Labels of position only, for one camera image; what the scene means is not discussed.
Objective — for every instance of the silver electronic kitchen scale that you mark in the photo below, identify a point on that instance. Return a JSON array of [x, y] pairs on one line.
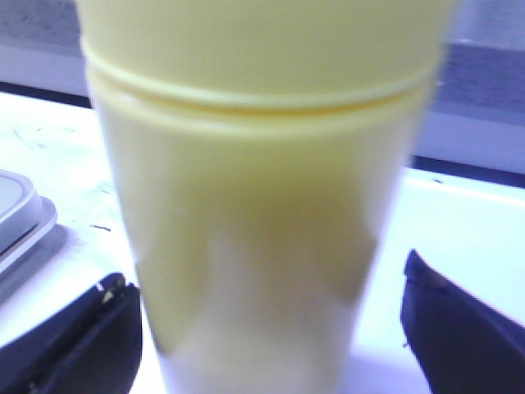
[[26, 217]]

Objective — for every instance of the yellow squeeze bottle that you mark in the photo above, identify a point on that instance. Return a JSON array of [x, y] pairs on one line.
[[255, 147]]

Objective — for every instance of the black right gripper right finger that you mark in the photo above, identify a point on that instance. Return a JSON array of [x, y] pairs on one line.
[[461, 344]]

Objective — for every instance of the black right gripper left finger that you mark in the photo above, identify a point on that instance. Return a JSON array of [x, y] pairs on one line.
[[93, 345]]

